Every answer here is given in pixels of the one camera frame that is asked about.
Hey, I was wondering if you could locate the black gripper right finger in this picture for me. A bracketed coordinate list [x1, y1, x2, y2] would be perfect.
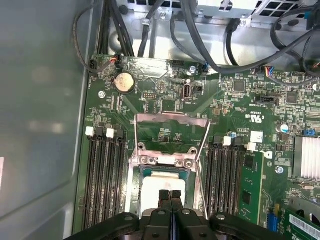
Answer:
[170, 190, 286, 240]

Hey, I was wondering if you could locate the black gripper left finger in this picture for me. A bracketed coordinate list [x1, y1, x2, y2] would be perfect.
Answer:
[72, 189, 174, 240]

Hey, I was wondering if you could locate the metal wire locking lever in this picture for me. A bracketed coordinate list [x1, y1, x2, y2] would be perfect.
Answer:
[195, 158, 210, 221]
[127, 159, 135, 216]

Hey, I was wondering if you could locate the CPU with silver top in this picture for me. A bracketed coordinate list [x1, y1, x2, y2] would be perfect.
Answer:
[139, 166, 195, 220]

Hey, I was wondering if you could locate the metal socket cover frame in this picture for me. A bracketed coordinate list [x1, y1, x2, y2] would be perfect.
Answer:
[133, 112, 211, 167]

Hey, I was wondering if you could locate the CPU socket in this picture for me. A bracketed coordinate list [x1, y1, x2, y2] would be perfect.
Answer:
[127, 149, 210, 222]

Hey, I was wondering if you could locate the RAM slot with black clips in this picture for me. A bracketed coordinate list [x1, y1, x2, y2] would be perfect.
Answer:
[112, 128, 128, 221]
[89, 127, 106, 221]
[229, 137, 242, 222]
[209, 136, 222, 221]

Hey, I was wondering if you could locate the RAM slot with white clips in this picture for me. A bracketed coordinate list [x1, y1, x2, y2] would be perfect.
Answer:
[218, 136, 232, 221]
[78, 126, 95, 221]
[101, 127, 116, 221]

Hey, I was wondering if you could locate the green RAM stick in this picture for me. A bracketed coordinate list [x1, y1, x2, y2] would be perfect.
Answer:
[238, 149, 265, 225]

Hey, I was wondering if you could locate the graphics card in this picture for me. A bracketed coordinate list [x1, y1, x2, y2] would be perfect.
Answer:
[281, 206, 320, 240]

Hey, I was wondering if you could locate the silver finned heat sink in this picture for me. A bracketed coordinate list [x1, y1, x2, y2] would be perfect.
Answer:
[294, 136, 320, 180]

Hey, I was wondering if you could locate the green motherboard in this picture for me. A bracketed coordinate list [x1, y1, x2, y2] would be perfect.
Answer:
[74, 53, 320, 240]

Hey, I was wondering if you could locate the round silver coin battery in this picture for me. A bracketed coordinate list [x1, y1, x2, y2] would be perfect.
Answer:
[114, 71, 136, 95]

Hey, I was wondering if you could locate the black and grey PC case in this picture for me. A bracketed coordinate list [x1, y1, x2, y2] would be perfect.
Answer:
[0, 0, 320, 240]

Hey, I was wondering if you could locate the black cable with plug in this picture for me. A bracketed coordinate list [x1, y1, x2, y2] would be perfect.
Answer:
[225, 18, 242, 66]

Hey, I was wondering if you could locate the thick black cable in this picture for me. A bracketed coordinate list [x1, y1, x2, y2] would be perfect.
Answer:
[170, 11, 320, 75]

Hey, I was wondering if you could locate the black cable bundle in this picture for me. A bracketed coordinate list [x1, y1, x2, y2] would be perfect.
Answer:
[96, 0, 136, 60]

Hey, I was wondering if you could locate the thin fan cable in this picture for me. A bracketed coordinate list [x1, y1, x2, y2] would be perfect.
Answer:
[72, 3, 112, 77]

